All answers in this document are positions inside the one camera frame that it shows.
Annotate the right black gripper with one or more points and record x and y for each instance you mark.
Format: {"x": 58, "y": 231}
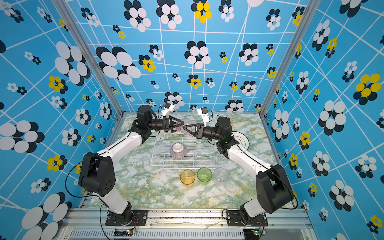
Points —
{"x": 200, "y": 127}

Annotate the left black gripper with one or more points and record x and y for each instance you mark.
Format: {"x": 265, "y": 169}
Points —
{"x": 166, "y": 123}

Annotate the white wire dish rack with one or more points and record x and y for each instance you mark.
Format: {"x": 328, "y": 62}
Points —
{"x": 200, "y": 153}

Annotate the yellow glass cup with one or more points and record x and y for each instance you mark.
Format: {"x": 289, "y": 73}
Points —
{"x": 187, "y": 177}

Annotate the green glass cup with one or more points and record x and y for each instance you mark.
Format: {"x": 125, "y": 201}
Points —
{"x": 204, "y": 175}

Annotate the clear glass cup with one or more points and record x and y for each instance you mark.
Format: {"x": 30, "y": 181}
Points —
{"x": 221, "y": 175}

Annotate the white plate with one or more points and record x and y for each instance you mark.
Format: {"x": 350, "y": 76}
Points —
{"x": 241, "y": 139}

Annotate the pink glass cup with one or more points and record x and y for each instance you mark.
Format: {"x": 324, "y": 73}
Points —
{"x": 186, "y": 122}

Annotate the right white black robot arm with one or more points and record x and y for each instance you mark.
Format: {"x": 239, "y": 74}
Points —
{"x": 272, "y": 184}

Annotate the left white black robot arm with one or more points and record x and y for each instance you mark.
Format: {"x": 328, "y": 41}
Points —
{"x": 98, "y": 169}

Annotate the right circuit board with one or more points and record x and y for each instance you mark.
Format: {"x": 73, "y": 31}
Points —
{"x": 252, "y": 234}

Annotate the circuit board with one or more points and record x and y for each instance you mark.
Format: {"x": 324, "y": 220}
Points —
{"x": 124, "y": 233}
{"x": 252, "y": 234}

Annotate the left circuit board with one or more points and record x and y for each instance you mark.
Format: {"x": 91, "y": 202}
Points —
{"x": 124, "y": 233}

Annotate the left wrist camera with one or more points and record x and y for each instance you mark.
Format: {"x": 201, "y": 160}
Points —
{"x": 167, "y": 109}

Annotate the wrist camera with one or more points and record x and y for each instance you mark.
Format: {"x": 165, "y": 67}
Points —
{"x": 204, "y": 114}
{"x": 167, "y": 109}

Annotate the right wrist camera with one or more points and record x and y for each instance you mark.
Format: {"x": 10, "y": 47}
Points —
{"x": 204, "y": 114}

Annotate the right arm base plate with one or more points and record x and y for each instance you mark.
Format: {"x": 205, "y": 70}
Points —
{"x": 238, "y": 218}

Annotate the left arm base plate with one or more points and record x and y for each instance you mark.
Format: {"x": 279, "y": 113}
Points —
{"x": 128, "y": 218}

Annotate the aluminium front rail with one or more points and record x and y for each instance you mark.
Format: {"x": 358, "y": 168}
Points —
{"x": 185, "y": 224}

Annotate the left aluminium frame post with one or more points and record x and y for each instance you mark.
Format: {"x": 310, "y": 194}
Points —
{"x": 80, "y": 40}

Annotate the aluminium frame post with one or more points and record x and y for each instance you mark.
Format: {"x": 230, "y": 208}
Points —
{"x": 80, "y": 40}
{"x": 289, "y": 54}

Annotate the right aluminium frame post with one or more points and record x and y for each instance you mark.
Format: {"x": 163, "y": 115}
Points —
{"x": 289, "y": 54}

